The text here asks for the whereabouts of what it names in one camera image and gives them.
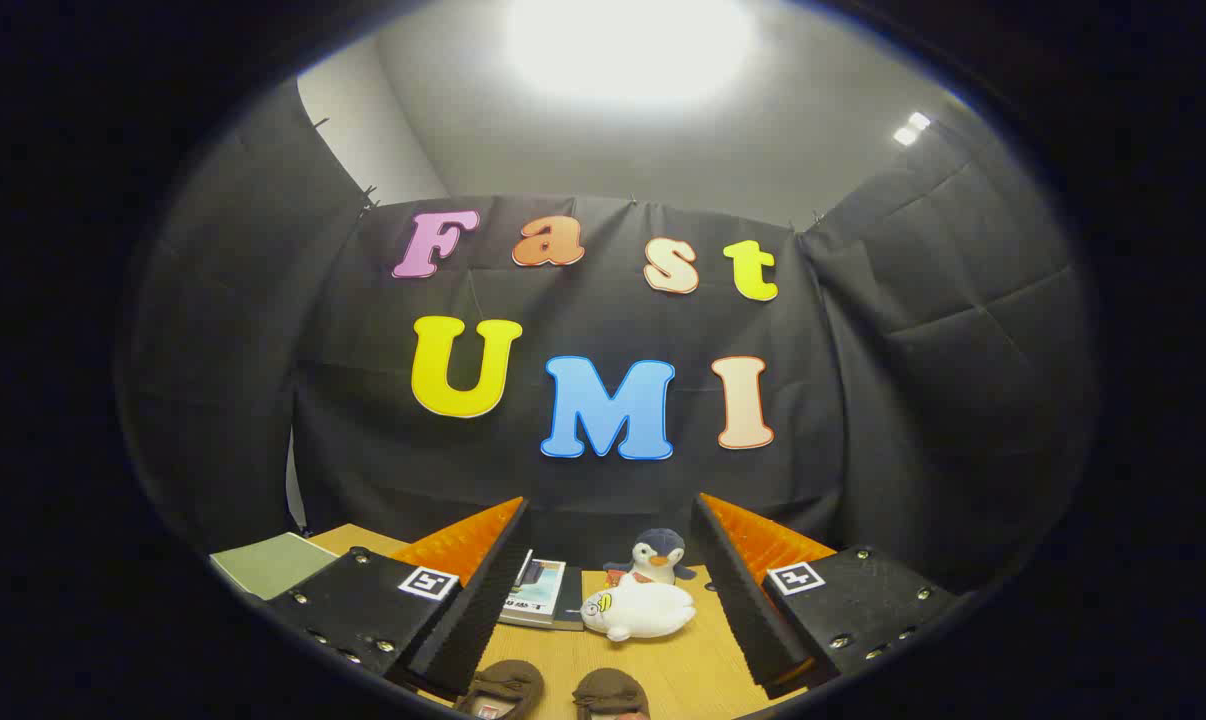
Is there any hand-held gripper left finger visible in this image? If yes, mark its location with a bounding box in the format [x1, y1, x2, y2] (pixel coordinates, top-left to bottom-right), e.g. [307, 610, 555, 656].
[263, 497, 532, 701]

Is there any green fabric storage box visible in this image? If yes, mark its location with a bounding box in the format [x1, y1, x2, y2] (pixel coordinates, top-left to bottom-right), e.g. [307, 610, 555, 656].
[210, 532, 339, 601]

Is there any large ceiling light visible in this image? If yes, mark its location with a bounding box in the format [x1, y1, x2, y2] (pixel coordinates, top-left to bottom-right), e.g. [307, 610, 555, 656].
[508, 0, 754, 106]

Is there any black book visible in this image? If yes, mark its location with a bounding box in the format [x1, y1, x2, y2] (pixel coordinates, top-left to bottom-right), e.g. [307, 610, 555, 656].
[553, 565, 587, 632]

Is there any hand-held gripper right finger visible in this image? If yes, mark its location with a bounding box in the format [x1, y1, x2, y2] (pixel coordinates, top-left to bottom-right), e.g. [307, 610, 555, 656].
[690, 492, 967, 701]

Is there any penguin plush toy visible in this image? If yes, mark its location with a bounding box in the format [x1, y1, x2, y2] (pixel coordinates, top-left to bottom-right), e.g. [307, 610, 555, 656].
[604, 528, 699, 586]

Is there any brown fuzzy shoe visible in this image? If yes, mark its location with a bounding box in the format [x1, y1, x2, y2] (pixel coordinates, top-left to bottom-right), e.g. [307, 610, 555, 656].
[453, 659, 546, 720]
[573, 668, 651, 720]

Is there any white seal plush toy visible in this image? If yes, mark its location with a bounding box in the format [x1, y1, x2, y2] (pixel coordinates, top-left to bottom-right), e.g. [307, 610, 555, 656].
[580, 577, 697, 642]

